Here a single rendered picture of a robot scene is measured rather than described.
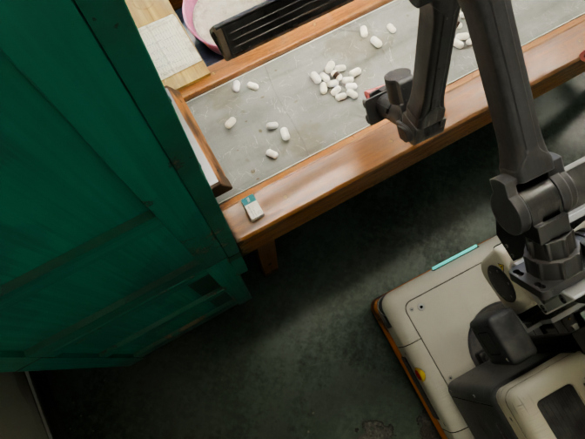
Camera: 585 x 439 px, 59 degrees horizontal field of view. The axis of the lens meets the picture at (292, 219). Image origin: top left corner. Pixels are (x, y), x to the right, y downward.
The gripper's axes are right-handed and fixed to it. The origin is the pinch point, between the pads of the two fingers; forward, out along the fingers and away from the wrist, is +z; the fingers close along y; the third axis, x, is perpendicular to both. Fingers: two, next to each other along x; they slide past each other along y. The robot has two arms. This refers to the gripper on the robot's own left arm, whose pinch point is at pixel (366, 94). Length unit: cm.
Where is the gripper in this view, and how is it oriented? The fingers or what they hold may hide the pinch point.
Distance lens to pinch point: 132.9
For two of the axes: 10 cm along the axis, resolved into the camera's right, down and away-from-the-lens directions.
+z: -3.8, -4.6, 8.0
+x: 3.1, 7.6, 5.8
